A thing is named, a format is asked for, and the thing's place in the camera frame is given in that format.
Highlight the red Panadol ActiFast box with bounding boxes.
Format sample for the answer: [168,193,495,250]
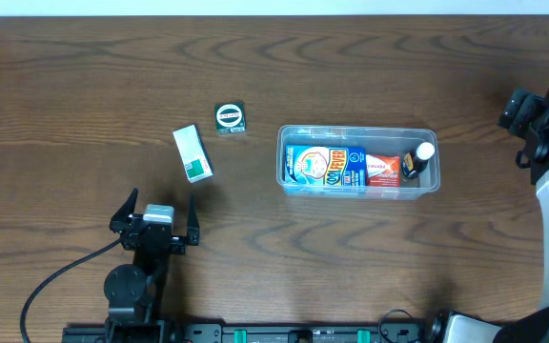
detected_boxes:
[366,154,400,188]

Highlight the blue Kool Fever box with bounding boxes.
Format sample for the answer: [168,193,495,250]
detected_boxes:
[283,145,367,187]

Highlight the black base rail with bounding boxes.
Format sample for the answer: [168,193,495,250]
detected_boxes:
[61,321,426,343]

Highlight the dark bottle white cap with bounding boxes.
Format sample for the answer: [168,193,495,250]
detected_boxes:
[401,142,436,179]

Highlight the white green Panadol box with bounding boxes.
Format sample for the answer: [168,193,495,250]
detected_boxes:
[173,125,213,183]

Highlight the dark green Zam-Buk box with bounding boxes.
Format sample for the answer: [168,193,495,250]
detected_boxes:
[214,102,246,134]

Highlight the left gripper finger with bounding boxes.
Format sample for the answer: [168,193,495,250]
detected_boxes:
[109,188,138,232]
[186,195,200,246]

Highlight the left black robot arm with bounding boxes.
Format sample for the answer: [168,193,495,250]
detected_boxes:
[103,189,200,343]

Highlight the left black cable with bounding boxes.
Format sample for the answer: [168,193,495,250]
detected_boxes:
[19,236,124,343]

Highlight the clear plastic container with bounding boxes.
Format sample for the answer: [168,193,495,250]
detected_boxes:
[276,125,440,200]

